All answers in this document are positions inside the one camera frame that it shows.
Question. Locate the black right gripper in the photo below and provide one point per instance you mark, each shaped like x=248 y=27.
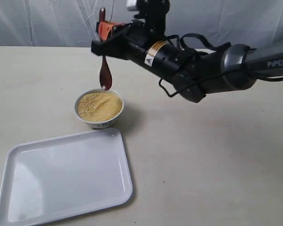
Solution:
x=134 y=42

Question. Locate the dark brown wooden spoon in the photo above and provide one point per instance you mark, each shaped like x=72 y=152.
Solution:
x=105 y=74

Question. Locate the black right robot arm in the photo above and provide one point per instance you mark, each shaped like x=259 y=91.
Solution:
x=192 y=73

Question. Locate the white bowl of yellow grain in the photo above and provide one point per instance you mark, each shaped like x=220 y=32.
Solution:
x=98 y=108

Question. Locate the white rectangular tray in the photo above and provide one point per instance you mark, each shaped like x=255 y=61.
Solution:
x=63 y=177

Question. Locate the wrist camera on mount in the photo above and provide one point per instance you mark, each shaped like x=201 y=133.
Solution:
x=152 y=11

